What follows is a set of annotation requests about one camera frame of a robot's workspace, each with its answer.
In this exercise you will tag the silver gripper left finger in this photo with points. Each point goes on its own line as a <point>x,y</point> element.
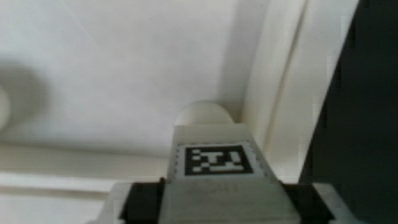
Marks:
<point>109,216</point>

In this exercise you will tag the white right fence wall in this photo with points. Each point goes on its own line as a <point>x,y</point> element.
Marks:
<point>299,48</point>

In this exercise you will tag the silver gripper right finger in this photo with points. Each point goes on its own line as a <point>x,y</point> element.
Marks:
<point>336,205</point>

